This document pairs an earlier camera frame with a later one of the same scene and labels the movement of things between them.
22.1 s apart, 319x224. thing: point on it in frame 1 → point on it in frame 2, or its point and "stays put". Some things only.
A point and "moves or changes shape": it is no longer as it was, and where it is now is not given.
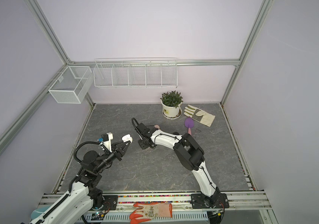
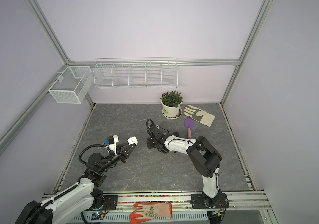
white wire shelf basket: x=135 y=73 stays put
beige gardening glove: x=199 y=115 stays put
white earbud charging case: x=127 y=137 moves or changes shape
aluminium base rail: x=239 y=200 stays put
